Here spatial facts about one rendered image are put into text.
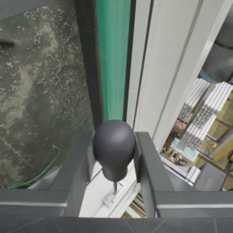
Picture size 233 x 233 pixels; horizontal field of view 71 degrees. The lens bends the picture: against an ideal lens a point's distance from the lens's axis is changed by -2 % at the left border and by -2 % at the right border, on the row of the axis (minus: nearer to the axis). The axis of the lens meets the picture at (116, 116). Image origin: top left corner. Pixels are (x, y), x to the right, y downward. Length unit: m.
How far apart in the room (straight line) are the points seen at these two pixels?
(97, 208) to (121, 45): 0.25
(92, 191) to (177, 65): 0.24
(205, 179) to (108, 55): 0.36
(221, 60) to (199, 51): 0.65
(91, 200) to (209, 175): 0.27
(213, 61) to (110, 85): 0.69
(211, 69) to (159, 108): 0.62
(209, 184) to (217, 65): 0.55
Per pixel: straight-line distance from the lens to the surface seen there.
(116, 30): 0.17
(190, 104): 4.41
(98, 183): 0.32
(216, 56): 0.84
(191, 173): 0.45
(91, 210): 0.31
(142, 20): 0.19
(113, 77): 0.20
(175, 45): 0.20
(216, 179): 0.46
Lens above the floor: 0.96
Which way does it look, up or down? 22 degrees down
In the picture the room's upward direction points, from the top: 124 degrees clockwise
